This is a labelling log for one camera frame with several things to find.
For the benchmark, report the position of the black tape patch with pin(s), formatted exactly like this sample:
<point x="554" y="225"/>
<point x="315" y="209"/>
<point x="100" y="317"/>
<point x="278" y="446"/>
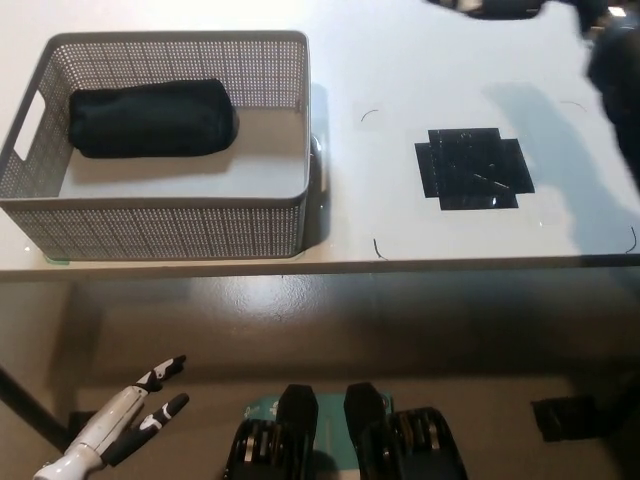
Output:
<point x="475" y="170"/>

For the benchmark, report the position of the black ribbed robot body block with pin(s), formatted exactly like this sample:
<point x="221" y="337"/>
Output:
<point x="380" y="440"/>
<point x="295" y="440"/>

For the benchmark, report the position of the grey perforated plastic basket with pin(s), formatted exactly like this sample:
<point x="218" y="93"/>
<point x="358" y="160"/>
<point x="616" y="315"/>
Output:
<point x="150" y="225"/>

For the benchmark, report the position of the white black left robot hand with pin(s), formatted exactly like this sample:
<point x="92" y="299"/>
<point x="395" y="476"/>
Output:
<point x="110" y="420"/>

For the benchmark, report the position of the black table foot plate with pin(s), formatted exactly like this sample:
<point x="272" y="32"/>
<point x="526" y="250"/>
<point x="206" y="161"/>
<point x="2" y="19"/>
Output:
<point x="82" y="420"/>
<point x="565" y="420"/>

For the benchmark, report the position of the green tape piece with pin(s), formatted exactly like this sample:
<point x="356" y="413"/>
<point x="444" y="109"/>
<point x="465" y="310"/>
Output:
<point x="57" y="259"/>

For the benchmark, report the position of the black fabric pencil case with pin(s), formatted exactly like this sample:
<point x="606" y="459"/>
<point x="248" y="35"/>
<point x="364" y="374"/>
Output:
<point x="150" y="120"/>

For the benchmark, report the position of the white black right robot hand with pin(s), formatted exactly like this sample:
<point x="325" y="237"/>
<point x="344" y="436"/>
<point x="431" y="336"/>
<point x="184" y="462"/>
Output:
<point x="490" y="7"/>

